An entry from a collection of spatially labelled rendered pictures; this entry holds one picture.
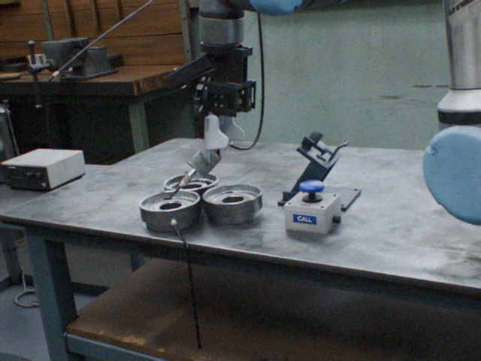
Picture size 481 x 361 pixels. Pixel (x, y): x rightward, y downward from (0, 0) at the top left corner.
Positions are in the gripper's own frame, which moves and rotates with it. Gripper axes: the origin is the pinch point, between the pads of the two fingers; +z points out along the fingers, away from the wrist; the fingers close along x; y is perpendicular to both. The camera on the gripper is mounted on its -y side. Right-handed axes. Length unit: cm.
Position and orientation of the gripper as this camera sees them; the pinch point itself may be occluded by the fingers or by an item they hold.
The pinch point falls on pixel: (210, 152)
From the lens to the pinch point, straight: 110.0
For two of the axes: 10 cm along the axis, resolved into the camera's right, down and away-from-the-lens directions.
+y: 8.7, 2.1, -4.4
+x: 4.9, -3.2, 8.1
